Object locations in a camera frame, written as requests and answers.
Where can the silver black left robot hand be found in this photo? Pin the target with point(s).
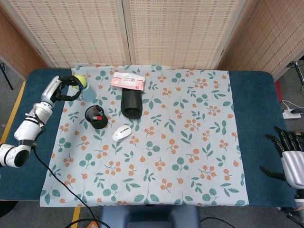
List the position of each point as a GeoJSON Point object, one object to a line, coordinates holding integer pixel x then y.
{"type": "Point", "coordinates": [51, 89]}

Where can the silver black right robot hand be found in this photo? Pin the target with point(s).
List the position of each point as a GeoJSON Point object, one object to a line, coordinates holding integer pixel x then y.
{"type": "Point", "coordinates": [293, 164]}

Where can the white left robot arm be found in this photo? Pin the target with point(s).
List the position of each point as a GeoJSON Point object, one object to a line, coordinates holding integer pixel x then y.
{"type": "Point", "coordinates": [26, 130]}

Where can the white power strip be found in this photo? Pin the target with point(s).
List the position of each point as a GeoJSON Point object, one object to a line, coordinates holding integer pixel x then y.
{"type": "Point", "coordinates": [291, 115]}

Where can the pink wet wipes pack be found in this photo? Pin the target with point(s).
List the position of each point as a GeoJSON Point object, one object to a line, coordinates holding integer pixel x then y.
{"type": "Point", "coordinates": [128, 81]}

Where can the woven folding screen panel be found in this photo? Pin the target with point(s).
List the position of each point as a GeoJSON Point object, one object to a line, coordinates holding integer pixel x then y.
{"type": "Point", "coordinates": [178, 33]}
{"type": "Point", "coordinates": [14, 54]}
{"type": "Point", "coordinates": [268, 38]}
{"type": "Point", "coordinates": [71, 33]}

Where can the black tripod leg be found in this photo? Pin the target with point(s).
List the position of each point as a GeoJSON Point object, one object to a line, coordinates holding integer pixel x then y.
{"type": "Point", "coordinates": [6, 76]}

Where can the black slipper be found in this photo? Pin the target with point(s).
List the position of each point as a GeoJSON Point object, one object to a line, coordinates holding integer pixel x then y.
{"type": "Point", "coordinates": [131, 102]}

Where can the black floor device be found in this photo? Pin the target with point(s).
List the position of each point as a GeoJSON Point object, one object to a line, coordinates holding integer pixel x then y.
{"type": "Point", "coordinates": [299, 135]}

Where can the red floor object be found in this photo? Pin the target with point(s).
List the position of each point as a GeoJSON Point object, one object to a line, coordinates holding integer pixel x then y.
{"type": "Point", "coordinates": [279, 91]}

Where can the metal stand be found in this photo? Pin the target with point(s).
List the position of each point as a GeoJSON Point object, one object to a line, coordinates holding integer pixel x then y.
{"type": "Point", "coordinates": [297, 69]}

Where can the black mesh pen holder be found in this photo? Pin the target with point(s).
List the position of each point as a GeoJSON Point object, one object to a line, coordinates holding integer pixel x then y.
{"type": "Point", "coordinates": [98, 123]}

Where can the light blue cup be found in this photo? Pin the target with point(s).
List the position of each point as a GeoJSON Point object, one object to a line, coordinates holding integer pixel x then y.
{"type": "Point", "coordinates": [89, 95]}

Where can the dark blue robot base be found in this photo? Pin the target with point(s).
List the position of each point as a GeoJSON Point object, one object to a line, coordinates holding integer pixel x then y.
{"type": "Point", "coordinates": [149, 217]}

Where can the dark blue table mat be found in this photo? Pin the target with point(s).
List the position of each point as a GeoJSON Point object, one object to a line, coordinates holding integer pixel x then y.
{"type": "Point", "coordinates": [256, 118]}

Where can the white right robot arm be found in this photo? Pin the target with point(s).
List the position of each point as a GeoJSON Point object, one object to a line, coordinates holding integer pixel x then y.
{"type": "Point", "coordinates": [299, 204]}

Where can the floral tablecloth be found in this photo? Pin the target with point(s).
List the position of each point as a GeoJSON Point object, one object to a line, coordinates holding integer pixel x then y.
{"type": "Point", "coordinates": [166, 154]}

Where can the yellow tennis ball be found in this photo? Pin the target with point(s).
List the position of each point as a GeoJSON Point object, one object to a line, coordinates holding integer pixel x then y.
{"type": "Point", "coordinates": [82, 79]}

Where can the orange box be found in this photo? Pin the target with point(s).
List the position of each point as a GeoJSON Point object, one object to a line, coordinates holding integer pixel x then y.
{"type": "Point", "coordinates": [93, 224]}

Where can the white computer mouse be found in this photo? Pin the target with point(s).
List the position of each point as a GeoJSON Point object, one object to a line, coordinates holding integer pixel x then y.
{"type": "Point", "coordinates": [121, 133]}

